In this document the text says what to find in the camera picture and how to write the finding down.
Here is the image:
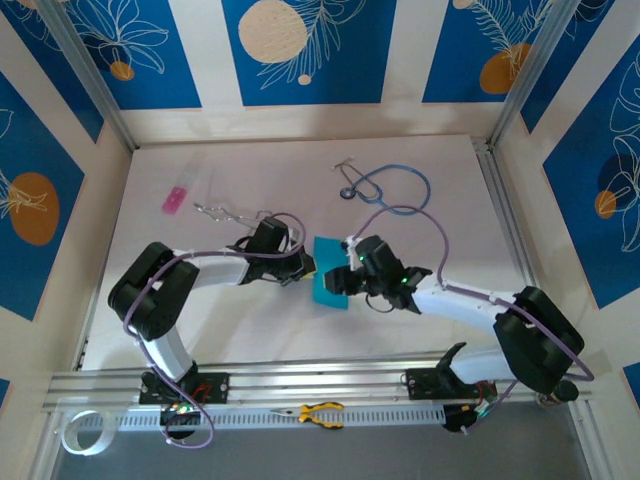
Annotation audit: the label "teal cloth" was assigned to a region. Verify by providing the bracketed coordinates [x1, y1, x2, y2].
[309, 235, 354, 312]

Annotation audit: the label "metal forceps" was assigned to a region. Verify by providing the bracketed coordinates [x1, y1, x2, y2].
[193, 201, 275, 226]

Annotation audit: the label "blue stethoscope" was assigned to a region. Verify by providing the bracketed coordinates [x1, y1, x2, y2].
[332, 154, 432, 217]

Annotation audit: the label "pink spray bottle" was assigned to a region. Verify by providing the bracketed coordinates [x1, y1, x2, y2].
[162, 169, 199, 216]

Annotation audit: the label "yellow black pliers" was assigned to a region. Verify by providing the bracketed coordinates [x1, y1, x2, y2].
[269, 401, 346, 430]

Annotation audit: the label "small dark capped bottle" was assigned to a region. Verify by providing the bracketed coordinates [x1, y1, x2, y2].
[537, 382, 580, 407]

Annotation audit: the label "clear tape roll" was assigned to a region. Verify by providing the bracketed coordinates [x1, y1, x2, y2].
[61, 409, 116, 457]

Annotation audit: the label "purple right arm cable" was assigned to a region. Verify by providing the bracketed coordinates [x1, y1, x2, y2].
[349, 204, 594, 436]

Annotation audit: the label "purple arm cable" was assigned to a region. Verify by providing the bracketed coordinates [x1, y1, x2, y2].
[349, 204, 594, 436]
[122, 212, 307, 450]

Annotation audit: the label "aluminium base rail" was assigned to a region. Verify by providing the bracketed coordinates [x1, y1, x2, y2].
[42, 347, 594, 416]

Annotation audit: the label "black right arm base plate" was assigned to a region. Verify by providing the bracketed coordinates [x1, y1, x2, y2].
[407, 367, 496, 401]

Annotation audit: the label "white slotted cable duct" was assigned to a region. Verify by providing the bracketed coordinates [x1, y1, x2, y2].
[117, 404, 446, 430]

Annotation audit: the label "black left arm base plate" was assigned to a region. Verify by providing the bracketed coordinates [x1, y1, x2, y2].
[138, 370, 231, 405]

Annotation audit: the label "aluminium side rail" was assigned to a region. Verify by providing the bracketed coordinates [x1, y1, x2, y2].
[473, 139, 539, 291]

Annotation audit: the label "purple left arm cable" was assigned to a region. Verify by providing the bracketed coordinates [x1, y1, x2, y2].
[122, 212, 307, 450]

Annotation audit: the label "aluminium frame post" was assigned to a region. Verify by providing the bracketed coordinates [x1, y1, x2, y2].
[488, 0, 589, 146]
[37, 0, 137, 151]

